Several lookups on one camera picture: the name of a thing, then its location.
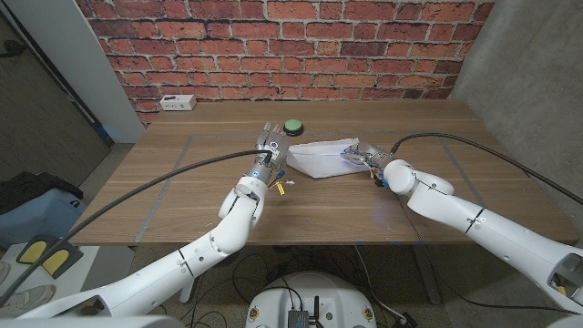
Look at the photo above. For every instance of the metal table leg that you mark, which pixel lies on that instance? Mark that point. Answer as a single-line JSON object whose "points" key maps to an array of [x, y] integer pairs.
{"points": [[428, 278]]}

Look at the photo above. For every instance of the yellow foot pedal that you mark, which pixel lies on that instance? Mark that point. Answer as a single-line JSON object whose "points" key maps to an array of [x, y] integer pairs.
{"points": [[32, 250], [57, 262]]}

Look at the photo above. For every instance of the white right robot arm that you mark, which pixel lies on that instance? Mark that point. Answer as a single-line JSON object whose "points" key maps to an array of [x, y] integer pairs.
{"points": [[501, 234]]}

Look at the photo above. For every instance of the white handkerchief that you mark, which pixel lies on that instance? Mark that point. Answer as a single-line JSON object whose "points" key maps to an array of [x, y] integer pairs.
{"points": [[323, 159]]}

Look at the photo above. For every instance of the red brick printed backdrop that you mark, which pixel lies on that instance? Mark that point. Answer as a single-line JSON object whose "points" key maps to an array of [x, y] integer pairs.
{"points": [[291, 54]]}

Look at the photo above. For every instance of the green push button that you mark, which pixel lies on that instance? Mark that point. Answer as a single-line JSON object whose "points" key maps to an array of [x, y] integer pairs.
{"points": [[294, 125]]}

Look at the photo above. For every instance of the white sneaker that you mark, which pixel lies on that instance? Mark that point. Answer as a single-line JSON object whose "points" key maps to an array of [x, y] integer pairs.
{"points": [[27, 300]]}

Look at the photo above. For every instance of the grey electronics box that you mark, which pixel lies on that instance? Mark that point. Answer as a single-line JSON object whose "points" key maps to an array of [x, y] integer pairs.
{"points": [[297, 320]]}

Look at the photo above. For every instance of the black antenna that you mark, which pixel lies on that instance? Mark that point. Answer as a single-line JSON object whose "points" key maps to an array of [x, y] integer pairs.
{"points": [[316, 310]]}

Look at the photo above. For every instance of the blue bin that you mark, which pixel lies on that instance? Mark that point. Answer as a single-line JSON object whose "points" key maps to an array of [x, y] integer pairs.
{"points": [[36, 218]]}

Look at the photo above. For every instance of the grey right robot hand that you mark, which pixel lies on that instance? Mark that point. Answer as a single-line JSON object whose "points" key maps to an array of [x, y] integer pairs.
{"points": [[366, 152]]}

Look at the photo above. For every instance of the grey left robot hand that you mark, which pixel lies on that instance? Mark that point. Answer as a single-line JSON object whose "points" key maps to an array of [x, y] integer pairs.
{"points": [[273, 150]]}

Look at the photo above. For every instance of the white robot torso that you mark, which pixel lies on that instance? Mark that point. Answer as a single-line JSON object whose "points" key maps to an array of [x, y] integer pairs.
{"points": [[328, 296]]}

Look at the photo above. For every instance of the black cloth bag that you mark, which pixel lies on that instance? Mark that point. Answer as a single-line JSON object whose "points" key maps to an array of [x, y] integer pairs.
{"points": [[27, 187]]}

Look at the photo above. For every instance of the white power strip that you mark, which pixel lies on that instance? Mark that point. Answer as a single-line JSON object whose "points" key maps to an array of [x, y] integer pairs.
{"points": [[177, 102]]}

